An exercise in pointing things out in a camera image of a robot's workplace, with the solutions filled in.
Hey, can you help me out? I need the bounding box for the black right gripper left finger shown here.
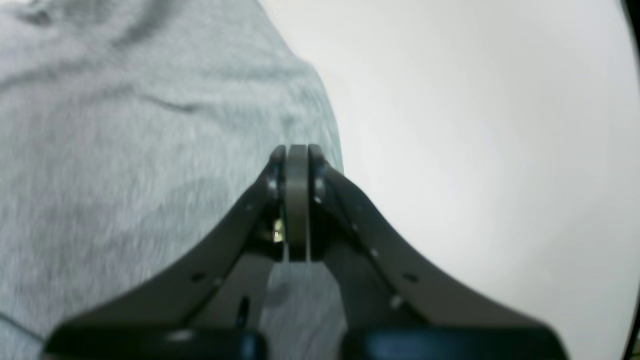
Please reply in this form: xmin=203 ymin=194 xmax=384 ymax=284
xmin=42 ymin=145 xmax=287 ymax=360

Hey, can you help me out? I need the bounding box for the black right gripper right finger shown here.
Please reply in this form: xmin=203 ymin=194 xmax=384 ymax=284
xmin=304 ymin=145 xmax=569 ymax=360

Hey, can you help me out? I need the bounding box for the grey T-shirt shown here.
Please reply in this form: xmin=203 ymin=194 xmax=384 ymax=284
xmin=0 ymin=0 xmax=344 ymax=360

